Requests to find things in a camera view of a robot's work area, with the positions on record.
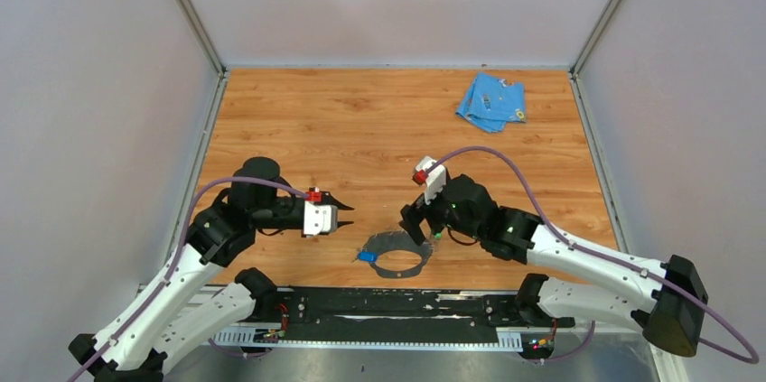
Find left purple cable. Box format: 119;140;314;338
65;176;324;382

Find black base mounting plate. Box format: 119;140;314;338
215;286;575;347

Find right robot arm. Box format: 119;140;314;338
401;167;708;358

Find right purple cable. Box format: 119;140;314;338
412;145;761;366

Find key with blue tag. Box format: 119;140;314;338
355;251;378;264

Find folded blue cloth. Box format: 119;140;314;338
455;72;528;133

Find purple cable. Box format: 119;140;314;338
65;176;324;382
412;145;761;366

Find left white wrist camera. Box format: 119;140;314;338
302;201;339;238

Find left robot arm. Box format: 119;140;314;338
69;156;348;381

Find white slotted cable duct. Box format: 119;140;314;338
146;328;524;351

